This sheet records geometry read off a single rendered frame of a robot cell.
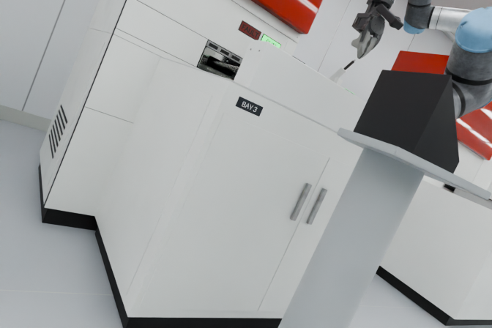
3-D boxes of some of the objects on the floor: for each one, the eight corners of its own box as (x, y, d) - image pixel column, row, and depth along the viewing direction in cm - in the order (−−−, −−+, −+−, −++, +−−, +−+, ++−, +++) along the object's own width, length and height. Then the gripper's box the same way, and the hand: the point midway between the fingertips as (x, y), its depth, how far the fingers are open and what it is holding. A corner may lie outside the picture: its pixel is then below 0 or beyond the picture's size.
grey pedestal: (418, 586, 75) (610, 239, 68) (236, 620, 58) (468, 165, 51) (304, 381, 122) (411, 164, 115) (186, 367, 105) (302, 112, 98)
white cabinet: (86, 233, 154) (159, 56, 147) (254, 256, 209) (312, 129, 202) (116, 345, 102) (232, 81, 95) (329, 337, 157) (412, 170, 150)
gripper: (378, 7, 130) (352, 61, 132) (363, -5, 125) (337, 50, 127) (397, 7, 123) (370, 64, 125) (384, -7, 118) (355, 53, 120)
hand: (362, 55), depth 124 cm, fingers closed
